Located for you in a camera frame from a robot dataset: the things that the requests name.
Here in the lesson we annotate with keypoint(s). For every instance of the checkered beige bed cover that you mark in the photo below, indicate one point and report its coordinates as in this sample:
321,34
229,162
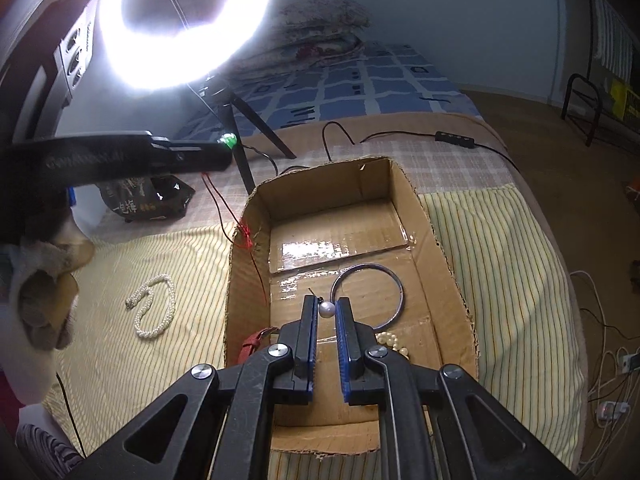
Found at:
438,151

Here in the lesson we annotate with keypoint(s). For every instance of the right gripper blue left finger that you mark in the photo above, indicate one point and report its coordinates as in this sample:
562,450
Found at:
295,385

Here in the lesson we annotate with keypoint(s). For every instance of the blue patterned blanket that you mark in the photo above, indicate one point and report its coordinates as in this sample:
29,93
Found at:
381,79

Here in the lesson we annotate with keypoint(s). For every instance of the black snack bag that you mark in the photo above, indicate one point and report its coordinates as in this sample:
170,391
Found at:
147,198

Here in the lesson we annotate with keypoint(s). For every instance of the open cardboard box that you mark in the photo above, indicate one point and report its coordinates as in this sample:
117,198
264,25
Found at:
353,229

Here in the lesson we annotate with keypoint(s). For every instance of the black clothes rack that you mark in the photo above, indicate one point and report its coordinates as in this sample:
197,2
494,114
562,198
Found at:
584,109

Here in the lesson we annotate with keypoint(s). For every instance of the white power strip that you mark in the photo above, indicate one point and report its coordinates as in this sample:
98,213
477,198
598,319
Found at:
610,411

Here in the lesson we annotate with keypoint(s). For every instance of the pearl earring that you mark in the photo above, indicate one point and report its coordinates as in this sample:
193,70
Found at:
326,308

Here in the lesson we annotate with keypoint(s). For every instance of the gloved left hand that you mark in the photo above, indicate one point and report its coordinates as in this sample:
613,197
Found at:
40,252

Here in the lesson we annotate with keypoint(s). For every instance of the brown leather strap watch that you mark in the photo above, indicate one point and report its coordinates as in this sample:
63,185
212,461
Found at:
253,342

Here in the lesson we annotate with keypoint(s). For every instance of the white striped hanging towel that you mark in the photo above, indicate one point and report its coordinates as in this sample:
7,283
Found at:
614,46

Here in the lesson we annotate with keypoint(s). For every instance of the yellow crate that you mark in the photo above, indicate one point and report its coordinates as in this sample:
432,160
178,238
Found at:
625,102

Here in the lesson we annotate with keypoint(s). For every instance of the black tripod stand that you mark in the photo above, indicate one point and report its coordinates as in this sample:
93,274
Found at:
237,117

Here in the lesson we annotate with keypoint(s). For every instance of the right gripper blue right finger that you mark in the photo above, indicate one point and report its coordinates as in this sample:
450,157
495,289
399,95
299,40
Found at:
360,384

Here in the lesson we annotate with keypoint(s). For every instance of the floral pillow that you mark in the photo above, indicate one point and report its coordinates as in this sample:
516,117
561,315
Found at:
301,35

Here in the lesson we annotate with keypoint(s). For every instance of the dark metal bangle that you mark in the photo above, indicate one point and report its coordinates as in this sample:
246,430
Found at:
376,293

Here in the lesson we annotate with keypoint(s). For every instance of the yellow striped bed sheet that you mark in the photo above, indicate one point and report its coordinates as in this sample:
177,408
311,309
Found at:
506,267

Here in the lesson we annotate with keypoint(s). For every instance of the bright ring light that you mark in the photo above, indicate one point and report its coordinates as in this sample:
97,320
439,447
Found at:
151,61

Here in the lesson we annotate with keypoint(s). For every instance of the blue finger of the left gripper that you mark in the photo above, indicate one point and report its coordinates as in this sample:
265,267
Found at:
190,156

